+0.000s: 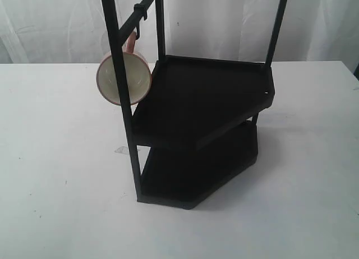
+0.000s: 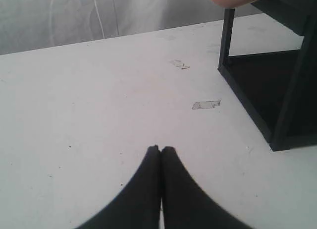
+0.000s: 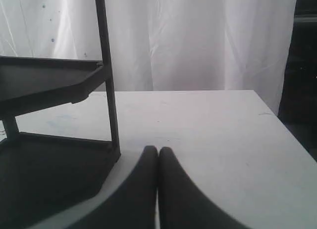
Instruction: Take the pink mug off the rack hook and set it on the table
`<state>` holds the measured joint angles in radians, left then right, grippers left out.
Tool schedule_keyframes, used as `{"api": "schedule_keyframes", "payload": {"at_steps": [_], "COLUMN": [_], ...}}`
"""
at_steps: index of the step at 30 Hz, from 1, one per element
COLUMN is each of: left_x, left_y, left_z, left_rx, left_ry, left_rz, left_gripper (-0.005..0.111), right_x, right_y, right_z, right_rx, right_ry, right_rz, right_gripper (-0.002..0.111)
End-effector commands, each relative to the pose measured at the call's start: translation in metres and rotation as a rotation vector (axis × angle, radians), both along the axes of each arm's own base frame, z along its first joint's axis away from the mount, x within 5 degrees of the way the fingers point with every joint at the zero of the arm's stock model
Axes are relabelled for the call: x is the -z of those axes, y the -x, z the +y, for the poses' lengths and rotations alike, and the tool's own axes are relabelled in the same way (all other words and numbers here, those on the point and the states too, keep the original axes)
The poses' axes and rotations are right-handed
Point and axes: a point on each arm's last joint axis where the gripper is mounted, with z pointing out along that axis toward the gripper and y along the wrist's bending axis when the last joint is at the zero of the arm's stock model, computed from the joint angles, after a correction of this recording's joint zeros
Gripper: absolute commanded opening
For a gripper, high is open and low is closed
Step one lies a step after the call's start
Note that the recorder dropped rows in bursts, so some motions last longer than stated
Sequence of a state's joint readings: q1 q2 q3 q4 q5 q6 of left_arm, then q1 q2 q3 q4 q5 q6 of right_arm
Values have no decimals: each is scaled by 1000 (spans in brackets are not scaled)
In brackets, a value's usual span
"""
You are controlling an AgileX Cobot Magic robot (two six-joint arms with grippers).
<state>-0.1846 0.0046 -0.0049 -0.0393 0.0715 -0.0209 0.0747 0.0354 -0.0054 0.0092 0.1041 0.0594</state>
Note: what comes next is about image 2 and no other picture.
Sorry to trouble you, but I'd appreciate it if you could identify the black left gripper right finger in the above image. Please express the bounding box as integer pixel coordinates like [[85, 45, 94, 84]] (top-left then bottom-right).
[[161, 146, 243, 229]]

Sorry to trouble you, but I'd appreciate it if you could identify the clear tape piece far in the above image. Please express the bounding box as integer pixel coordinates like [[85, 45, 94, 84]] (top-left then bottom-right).
[[170, 59, 190, 70]]

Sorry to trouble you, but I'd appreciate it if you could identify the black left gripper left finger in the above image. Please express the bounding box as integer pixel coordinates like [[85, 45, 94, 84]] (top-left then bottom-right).
[[79, 145, 161, 229]]

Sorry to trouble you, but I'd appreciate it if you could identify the black two-tier metal rack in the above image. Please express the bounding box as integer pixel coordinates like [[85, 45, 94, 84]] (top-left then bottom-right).
[[218, 0, 317, 151]]

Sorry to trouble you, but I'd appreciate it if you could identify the white backdrop curtain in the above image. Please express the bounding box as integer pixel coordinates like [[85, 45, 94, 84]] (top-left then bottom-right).
[[0, 0, 270, 56]]

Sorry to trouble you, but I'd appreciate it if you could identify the clear tape piece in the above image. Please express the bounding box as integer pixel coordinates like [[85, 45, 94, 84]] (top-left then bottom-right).
[[170, 59, 190, 70], [192, 100, 221, 110]]

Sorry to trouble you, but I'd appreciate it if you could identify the clear tape piece near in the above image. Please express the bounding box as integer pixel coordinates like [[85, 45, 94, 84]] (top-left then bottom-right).
[[192, 100, 221, 110]]

